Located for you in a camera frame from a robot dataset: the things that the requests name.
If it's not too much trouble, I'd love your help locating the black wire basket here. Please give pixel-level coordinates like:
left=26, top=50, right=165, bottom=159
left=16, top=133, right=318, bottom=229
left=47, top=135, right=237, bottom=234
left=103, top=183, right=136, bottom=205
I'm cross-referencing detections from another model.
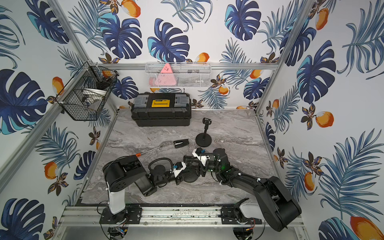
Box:
left=55, top=62, right=119, bottom=121

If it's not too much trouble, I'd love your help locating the black round stand base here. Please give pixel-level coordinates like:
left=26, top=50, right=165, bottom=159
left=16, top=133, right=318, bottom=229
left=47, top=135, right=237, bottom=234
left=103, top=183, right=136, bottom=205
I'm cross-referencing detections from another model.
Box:
left=182, top=170, right=199, bottom=183

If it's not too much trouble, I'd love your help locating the black plastic toolbox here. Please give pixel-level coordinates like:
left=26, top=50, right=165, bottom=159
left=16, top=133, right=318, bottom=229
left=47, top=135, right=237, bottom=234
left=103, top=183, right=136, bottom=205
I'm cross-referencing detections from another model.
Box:
left=131, top=93, right=192, bottom=127

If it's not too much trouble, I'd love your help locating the pink triangular object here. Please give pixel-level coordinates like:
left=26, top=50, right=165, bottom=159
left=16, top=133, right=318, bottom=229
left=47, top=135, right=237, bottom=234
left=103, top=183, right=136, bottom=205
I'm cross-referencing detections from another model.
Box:
left=149, top=63, right=177, bottom=88

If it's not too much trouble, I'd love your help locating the orange handled screwdriver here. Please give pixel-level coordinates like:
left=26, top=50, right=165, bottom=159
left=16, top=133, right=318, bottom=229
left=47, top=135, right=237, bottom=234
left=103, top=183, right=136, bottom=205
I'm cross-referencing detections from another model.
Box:
left=136, top=145, right=163, bottom=157

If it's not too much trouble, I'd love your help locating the black stand pole with clip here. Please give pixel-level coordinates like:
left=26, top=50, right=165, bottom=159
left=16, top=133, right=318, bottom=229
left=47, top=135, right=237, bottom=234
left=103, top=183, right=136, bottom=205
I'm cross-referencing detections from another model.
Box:
left=203, top=118, right=212, bottom=138

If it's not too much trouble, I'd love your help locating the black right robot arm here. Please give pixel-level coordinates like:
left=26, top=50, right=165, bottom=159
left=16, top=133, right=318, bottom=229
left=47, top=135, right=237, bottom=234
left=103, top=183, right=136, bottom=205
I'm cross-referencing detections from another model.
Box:
left=181, top=148, right=302, bottom=232

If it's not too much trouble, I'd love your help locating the white mesh wall basket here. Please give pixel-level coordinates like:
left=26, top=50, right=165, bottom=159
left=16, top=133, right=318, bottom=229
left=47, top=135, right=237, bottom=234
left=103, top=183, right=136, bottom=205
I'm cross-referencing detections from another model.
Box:
left=145, top=62, right=212, bottom=88

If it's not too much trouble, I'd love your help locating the aluminium front rail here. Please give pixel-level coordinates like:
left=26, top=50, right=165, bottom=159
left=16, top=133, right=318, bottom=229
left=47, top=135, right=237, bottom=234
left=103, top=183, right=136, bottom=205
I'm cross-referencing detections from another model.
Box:
left=58, top=205, right=305, bottom=227

